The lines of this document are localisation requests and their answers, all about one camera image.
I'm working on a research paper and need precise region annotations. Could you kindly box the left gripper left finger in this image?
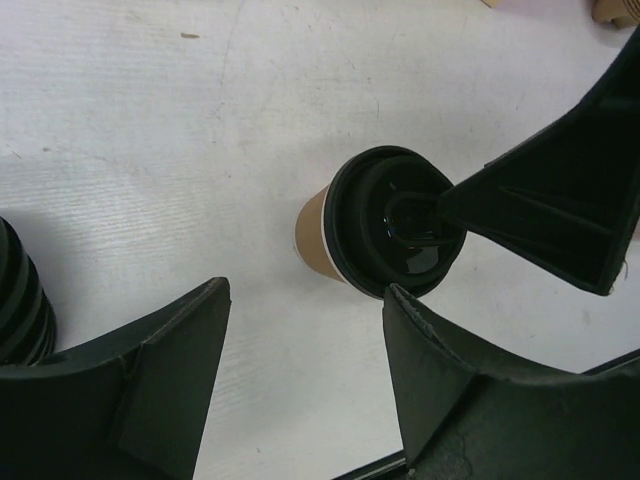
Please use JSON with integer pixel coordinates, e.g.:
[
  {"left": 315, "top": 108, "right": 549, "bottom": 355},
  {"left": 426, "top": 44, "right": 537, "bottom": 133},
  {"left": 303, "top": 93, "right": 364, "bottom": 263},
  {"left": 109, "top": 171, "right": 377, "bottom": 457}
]
[{"left": 1, "top": 277, "right": 231, "bottom": 479}]

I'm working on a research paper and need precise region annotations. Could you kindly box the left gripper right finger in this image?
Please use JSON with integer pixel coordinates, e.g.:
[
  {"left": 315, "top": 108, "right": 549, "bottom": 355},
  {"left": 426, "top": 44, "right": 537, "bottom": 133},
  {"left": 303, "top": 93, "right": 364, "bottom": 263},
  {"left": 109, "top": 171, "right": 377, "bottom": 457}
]
[{"left": 383, "top": 285, "right": 639, "bottom": 479}]

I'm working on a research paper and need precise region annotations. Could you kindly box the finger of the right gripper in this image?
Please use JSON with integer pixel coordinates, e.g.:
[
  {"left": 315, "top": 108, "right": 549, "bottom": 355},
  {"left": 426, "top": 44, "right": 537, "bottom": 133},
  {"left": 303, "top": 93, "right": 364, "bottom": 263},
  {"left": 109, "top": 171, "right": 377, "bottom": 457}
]
[{"left": 438, "top": 33, "right": 639, "bottom": 296}]

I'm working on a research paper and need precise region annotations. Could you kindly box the black coffee cup lid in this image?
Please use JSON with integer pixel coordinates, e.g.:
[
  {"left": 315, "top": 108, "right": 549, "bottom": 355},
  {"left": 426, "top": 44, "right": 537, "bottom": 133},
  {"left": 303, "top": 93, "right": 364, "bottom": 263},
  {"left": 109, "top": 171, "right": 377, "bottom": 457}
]
[{"left": 321, "top": 145, "right": 466, "bottom": 299}]

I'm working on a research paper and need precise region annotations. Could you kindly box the single brown paper cup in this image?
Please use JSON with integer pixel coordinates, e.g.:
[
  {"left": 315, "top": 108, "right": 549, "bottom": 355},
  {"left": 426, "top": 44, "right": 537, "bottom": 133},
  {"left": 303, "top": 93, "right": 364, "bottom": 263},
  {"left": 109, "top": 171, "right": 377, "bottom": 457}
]
[{"left": 294, "top": 186, "right": 344, "bottom": 282}]

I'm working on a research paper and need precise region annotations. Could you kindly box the stack of black lids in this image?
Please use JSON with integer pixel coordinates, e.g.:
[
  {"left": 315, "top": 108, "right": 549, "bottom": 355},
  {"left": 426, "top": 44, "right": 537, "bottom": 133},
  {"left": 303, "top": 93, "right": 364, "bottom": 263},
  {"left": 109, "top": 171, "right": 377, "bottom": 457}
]
[{"left": 1, "top": 219, "right": 57, "bottom": 366}]

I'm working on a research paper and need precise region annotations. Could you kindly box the brown pulp cup carrier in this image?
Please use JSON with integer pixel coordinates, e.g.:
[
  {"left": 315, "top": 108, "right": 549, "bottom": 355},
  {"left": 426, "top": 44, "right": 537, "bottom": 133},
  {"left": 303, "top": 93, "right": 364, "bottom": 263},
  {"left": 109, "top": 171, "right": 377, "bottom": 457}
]
[{"left": 591, "top": 0, "right": 640, "bottom": 29}]

